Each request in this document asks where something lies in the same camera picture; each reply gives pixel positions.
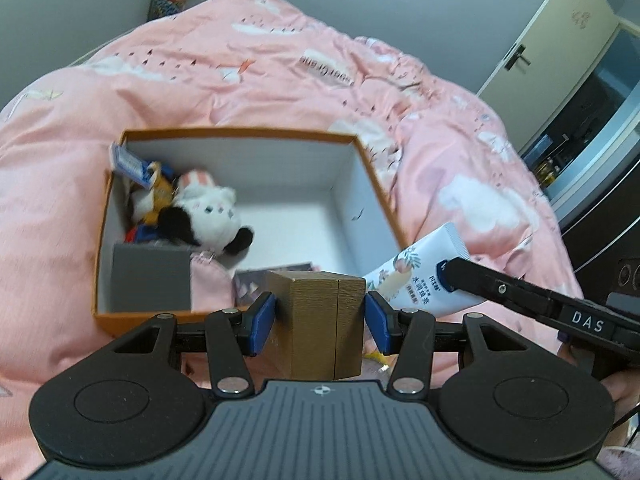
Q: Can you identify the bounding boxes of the black door handle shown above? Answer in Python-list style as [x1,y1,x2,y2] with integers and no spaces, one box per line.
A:
[502,44,532,73]

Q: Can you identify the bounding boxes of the gold box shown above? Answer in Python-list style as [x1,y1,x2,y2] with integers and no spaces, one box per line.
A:
[265,270,367,382]

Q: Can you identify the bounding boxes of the dark photo card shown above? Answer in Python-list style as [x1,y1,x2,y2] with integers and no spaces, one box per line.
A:
[233,261,316,307]

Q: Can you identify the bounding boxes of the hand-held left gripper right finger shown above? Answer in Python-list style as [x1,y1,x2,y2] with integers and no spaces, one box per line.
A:
[365,291,506,397]

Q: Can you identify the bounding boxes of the cream door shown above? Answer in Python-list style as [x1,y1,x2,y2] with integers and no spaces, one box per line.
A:
[475,0,640,153]

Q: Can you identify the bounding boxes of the pink pouch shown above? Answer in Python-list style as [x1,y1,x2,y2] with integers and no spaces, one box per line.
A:
[189,251,237,312]

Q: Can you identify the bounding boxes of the duck plush keychain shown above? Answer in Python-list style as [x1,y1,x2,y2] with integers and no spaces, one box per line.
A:
[124,160,182,245]

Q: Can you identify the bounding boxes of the orange cardboard box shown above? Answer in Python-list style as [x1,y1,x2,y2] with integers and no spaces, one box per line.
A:
[91,127,416,339]

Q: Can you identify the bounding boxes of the pink printed blanket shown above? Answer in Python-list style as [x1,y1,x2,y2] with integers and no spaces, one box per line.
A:
[0,0,586,461]

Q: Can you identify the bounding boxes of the white hand cream tube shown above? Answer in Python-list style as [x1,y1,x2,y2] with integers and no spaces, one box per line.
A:
[362,223,489,319]

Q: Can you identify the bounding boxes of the dark glass cabinet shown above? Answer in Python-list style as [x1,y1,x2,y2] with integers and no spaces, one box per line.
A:
[519,24,640,311]

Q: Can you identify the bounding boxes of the person's right hand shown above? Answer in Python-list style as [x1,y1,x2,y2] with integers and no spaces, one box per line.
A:
[556,342,640,413]

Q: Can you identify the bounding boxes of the blue price tag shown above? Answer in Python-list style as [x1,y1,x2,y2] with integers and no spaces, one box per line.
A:
[109,142,159,191]

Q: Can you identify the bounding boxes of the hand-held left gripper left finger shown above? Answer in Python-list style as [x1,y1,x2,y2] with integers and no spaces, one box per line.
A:
[112,292,277,399]

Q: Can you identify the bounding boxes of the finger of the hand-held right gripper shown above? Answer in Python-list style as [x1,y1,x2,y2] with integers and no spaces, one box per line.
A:
[442,256,567,332]

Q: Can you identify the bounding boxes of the grey box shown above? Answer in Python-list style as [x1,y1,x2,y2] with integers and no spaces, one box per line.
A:
[111,242,194,314]

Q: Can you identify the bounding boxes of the white bunny plush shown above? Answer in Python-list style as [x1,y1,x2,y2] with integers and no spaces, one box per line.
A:
[171,170,242,252]

